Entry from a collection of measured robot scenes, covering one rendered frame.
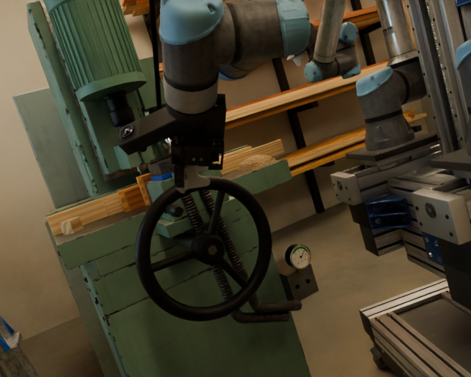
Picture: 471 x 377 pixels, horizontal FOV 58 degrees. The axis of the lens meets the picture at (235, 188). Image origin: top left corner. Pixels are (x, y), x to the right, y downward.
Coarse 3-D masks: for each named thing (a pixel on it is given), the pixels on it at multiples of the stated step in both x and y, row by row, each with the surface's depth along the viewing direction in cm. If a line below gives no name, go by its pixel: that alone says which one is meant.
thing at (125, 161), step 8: (120, 152) 112; (136, 152) 108; (144, 152) 109; (152, 152) 110; (120, 160) 115; (128, 160) 107; (136, 160) 108; (144, 160) 109; (120, 168) 120; (128, 168) 111; (144, 168) 114
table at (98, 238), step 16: (224, 176) 117; (240, 176) 108; (256, 176) 110; (272, 176) 112; (288, 176) 114; (256, 192) 110; (144, 208) 104; (224, 208) 96; (240, 208) 97; (96, 224) 101; (112, 224) 95; (128, 224) 96; (160, 224) 94; (176, 224) 91; (192, 224) 92; (64, 240) 93; (80, 240) 92; (96, 240) 93; (112, 240) 95; (128, 240) 96; (64, 256) 90; (80, 256) 92; (96, 256) 93
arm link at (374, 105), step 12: (384, 72) 127; (396, 72) 132; (360, 84) 131; (372, 84) 128; (384, 84) 128; (396, 84) 129; (408, 84) 131; (360, 96) 132; (372, 96) 129; (384, 96) 128; (396, 96) 129; (408, 96) 132; (372, 108) 130; (384, 108) 129; (396, 108) 129
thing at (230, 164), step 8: (272, 144) 129; (280, 144) 130; (248, 152) 126; (256, 152) 127; (264, 152) 128; (272, 152) 129; (280, 152) 130; (224, 160) 123; (232, 160) 124; (240, 160) 125; (224, 168) 123; (232, 168) 124; (112, 200) 110; (112, 208) 110; (120, 208) 110
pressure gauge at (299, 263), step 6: (294, 246) 108; (300, 246) 108; (306, 246) 108; (288, 252) 108; (294, 252) 107; (300, 252) 108; (306, 252) 109; (288, 258) 108; (294, 258) 107; (300, 258) 108; (306, 258) 109; (288, 264) 109; (294, 264) 107; (300, 264) 108; (306, 264) 109; (300, 270) 110
